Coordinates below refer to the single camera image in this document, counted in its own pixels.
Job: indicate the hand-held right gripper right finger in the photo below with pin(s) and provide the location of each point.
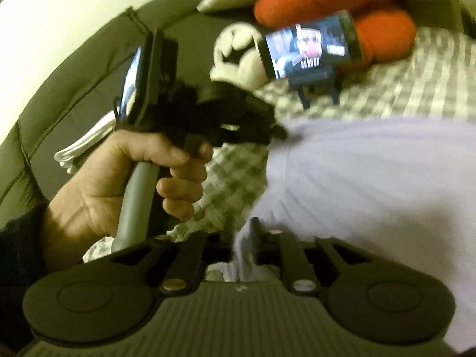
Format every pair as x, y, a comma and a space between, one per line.
256, 238

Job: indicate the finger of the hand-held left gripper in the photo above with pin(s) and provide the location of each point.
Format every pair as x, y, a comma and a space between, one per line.
280, 132

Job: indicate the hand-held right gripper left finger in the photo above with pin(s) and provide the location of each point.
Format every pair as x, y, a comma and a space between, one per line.
197, 245

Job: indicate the lavender pants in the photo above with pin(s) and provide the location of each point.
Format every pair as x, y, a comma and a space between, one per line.
372, 193

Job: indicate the stack of folded clothes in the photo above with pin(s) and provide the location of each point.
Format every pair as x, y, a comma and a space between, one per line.
85, 145

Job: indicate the person's left hand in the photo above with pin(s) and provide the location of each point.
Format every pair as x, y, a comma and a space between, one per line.
93, 193

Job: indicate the white plush toy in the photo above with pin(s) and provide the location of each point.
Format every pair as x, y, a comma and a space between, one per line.
253, 70

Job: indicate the grey white checked blanket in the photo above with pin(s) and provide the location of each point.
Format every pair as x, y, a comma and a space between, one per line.
230, 171

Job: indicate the dark blue phone stand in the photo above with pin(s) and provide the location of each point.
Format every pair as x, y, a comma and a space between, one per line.
312, 78

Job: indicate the smartphone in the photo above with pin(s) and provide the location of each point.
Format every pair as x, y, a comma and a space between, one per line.
308, 44

